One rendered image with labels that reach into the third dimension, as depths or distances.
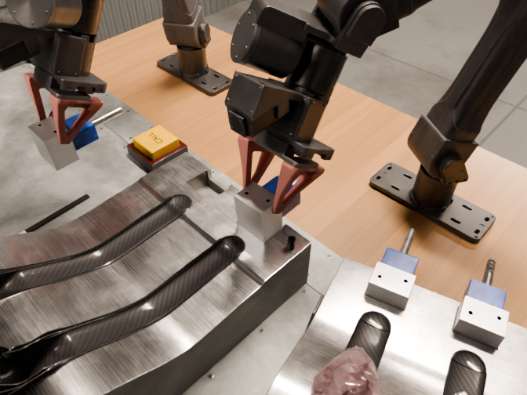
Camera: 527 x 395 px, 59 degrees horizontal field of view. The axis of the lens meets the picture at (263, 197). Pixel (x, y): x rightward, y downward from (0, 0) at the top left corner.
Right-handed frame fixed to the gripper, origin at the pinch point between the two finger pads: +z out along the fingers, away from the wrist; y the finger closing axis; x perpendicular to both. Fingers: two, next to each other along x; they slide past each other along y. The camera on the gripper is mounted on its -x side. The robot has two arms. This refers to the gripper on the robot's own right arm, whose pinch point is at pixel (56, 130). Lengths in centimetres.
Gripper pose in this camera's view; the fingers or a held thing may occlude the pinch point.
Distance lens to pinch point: 72.8
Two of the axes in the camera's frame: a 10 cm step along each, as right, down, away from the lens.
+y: 7.1, 4.9, -5.0
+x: 6.1, -1.1, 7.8
